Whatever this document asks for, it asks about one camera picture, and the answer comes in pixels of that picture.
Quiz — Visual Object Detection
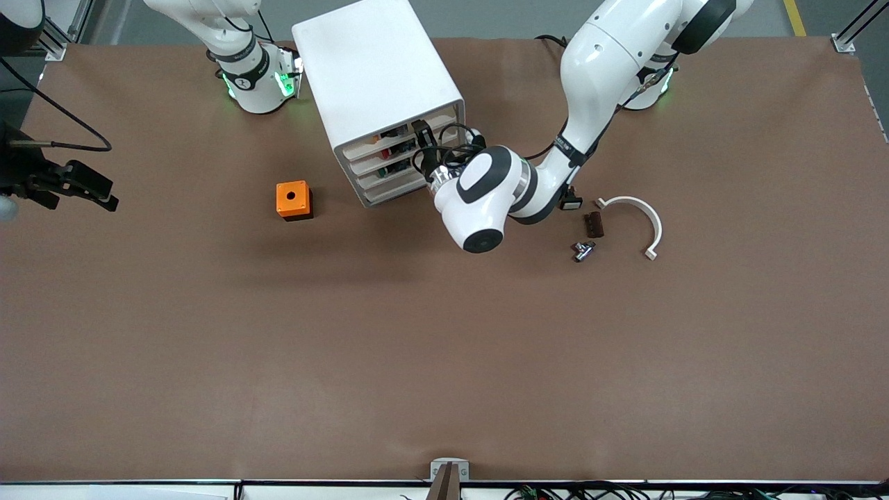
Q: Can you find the empty white drawer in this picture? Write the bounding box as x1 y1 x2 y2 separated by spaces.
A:
361 174 438 208

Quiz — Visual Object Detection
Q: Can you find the white drawer with red button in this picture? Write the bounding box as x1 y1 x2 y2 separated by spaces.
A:
349 132 445 176

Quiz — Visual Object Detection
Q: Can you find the white drawer with green button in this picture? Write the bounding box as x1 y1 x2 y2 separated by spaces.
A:
356 156 431 191

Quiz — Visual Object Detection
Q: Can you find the white drawer cabinet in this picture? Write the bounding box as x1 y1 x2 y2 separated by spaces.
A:
291 0 467 209

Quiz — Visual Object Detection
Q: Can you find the orange button box with hole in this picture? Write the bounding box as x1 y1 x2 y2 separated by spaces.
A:
276 181 314 222

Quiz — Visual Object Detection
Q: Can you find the aluminium frame profile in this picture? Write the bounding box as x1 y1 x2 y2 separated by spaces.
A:
31 0 94 62
831 0 889 55

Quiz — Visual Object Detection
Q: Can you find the black right base cable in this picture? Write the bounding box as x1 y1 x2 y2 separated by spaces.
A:
247 7 275 44

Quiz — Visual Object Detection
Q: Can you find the white curved plastic bracket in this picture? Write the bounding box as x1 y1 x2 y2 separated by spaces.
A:
595 196 663 262

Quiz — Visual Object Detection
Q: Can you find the grey metal edge bracket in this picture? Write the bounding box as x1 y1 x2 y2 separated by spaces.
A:
430 458 470 483

